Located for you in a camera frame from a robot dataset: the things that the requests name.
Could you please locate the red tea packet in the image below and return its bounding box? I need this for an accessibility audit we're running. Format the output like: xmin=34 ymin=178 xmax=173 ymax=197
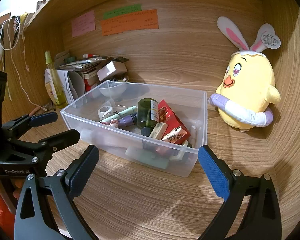
xmin=156 ymin=100 xmax=192 ymax=145

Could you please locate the green paper note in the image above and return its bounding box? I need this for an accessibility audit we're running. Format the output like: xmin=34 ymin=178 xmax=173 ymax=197
xmin=102 ymin=4 xmax=142 ymax=19

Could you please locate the dark green glass bottle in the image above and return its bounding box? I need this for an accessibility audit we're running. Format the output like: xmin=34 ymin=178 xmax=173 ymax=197
xmin=137 ymin=98 xmax=160 ymax=137

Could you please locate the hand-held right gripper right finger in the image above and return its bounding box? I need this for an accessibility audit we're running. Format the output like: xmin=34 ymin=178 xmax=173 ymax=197
xmin=198 ymin=144 xmax=282 ymax=240

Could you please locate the beige stone seal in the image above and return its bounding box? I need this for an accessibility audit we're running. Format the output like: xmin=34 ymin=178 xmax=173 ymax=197
xmin=149 ymin=122 xmax=168 ymax=140

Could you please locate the purple small bottle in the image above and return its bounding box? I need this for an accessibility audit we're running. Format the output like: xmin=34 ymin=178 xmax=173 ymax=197
xmin=119 ymin=112 xmax=139 ymax=128

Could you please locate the white small cardboard box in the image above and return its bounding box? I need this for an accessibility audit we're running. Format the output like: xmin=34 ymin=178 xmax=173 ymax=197
xmin=97 ymin=61 xmax=128 ymax=82

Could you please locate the white hanging cable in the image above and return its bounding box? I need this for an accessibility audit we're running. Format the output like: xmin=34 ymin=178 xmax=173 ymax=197
xmin=0 ymin=15 xmax=48 ymax=110

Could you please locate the yellow spray bottle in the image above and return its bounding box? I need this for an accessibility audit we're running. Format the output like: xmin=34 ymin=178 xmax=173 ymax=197
xmin=44 ymin=51 xmax=68 ymax=106

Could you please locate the orange paper note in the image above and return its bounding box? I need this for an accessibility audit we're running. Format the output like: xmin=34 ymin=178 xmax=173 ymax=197
xmin=100 ymin=9 xmax=159 ymax=36

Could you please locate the black white lace ribbon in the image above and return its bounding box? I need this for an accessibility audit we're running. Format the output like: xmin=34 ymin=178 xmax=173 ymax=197
xmin=11 ymin=15 xmax=20 ymax=48

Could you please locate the mint green small bottle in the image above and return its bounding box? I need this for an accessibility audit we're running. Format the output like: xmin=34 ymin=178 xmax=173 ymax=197
xmin=125 ymin=147 xmax=169 ymax=169

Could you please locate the pink paper note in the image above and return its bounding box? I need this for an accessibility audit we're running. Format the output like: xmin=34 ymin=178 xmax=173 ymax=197
xmin=71 ymin=10 xmax=96 ymax=37

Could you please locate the white bowl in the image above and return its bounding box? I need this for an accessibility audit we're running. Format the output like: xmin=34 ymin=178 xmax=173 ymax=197
xmin=99 ymin=81 xmax=127 ymax=98

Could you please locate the white green ointment tube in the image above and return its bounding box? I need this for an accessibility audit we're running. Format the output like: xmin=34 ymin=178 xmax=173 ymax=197
xmin=112 ymin=105 xmax=138 ymax=117

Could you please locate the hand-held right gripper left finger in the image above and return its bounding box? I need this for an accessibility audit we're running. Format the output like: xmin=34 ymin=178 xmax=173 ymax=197
xmin=14 ymin=144 xmax=100 ymax=240

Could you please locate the folded white paper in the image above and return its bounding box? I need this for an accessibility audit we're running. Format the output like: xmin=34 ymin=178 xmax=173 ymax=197
xmin=56 ymin=69 xmax=85 ymax=103

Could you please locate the person's left hand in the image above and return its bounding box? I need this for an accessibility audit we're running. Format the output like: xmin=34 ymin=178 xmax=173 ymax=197
xmin=12 ymin=179 xmax=24 ymax=200

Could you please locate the white orange tube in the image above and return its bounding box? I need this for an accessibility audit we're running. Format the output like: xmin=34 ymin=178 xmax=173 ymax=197
xmin=44 ymin=70 xmax=56 ymax=103

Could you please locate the white tape roll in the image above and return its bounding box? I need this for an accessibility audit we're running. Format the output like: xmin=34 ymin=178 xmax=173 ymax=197
xmin=98 ymin=106 xmax=113 ymax=120

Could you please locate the yellow chick plush toy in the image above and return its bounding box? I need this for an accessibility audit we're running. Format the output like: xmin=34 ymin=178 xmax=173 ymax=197
xmin=209 ymin=16 xmax=282 ymax=132

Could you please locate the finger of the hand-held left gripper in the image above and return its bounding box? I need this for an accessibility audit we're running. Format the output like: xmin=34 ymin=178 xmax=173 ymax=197
xmin=20 ymin=129 xmax=81 ymax=164
xmin=1 ymin=112 xmax=58 ymax=141

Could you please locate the red book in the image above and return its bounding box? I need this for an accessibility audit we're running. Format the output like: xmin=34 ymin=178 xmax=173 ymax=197
xmin=84 ymin=76 xmax=100 ymax=92

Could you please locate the stack of books and papers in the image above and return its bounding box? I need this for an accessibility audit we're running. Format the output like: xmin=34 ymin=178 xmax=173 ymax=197
xmin=55 ymin=50 xmax=113 ymax=79

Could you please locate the pink braided hair tie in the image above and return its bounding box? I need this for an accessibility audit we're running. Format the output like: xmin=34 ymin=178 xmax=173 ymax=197
xmin=100 ymin=119 xmax=119 ymax=128

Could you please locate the cream small case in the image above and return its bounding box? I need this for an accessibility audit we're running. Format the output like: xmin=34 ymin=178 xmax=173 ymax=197
xmin=171 ymin=140 xmax=193 ymax=162

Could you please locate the clear plastic storage box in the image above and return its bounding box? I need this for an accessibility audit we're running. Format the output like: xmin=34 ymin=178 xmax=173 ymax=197
xmin=60 ymin=80 xmax=208 ymax=178

